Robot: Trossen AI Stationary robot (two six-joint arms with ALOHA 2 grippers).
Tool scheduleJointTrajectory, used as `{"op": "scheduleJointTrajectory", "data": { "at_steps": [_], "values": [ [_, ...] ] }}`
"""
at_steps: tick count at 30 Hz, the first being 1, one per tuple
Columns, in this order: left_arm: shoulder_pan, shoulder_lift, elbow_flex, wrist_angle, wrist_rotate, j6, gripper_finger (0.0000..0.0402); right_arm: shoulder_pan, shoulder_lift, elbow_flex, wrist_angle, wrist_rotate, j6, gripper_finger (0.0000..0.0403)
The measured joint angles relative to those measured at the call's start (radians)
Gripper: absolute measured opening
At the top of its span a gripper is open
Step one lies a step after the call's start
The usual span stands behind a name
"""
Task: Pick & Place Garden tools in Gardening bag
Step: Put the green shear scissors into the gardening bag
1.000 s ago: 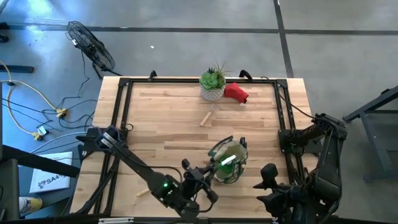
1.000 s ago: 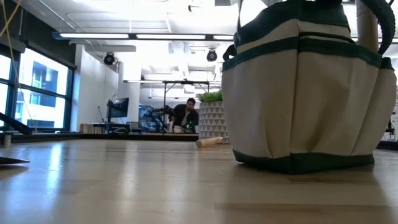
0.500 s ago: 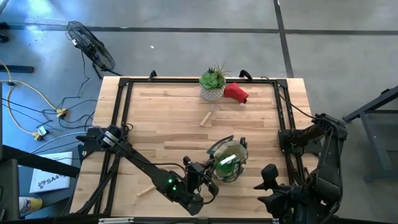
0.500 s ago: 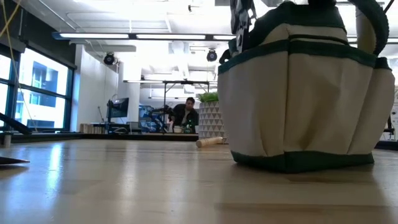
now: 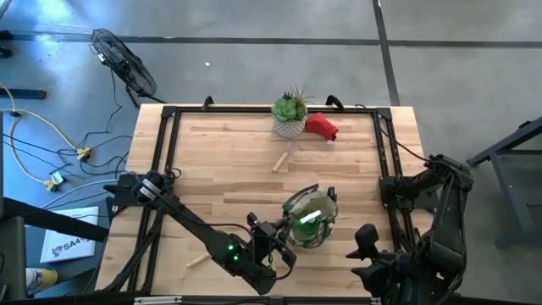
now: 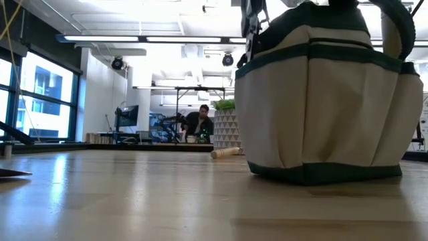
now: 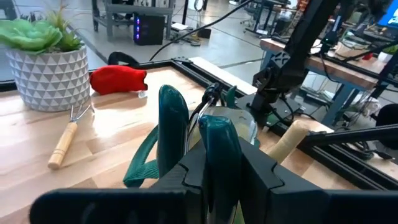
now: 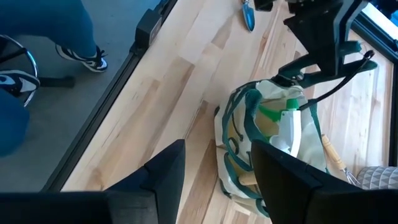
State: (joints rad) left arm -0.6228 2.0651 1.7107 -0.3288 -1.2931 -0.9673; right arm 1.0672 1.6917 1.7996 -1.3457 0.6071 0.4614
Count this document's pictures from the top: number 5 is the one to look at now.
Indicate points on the yellow white can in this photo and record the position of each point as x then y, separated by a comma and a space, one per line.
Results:
42, 278

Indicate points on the white frame bracket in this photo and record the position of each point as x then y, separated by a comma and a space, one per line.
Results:
157, 300

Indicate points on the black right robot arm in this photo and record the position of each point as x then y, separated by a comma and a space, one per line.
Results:
440, 237

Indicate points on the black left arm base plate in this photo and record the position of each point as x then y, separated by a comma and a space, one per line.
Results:
120, 192

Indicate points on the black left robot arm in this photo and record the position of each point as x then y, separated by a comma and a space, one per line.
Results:
190, 224

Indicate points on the succulent in white patterned pot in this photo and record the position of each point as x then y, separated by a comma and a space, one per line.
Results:
290, 114

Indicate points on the grey metal bench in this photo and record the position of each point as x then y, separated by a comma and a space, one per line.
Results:
516, 190

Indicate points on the white printed box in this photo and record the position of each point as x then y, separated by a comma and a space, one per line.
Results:
70, 237

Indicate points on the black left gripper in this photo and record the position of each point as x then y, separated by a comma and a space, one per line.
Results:
262, 237

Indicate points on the black floor bar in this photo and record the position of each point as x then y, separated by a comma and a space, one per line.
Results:
21, 94

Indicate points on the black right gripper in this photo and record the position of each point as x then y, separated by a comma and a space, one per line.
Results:
381, 271

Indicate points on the cream canvas bag green trim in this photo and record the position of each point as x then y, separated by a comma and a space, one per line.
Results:
313, 199

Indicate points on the black table clamp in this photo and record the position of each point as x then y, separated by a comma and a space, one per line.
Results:
334, 101
207, 103

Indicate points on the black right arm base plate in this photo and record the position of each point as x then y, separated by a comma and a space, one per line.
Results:
389, 199

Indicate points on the black floor fan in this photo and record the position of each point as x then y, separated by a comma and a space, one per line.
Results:
127, 68

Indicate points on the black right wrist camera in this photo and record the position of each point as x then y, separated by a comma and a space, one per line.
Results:
367, 239

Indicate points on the red gardening glove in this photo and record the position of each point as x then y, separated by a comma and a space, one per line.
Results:
319, 125

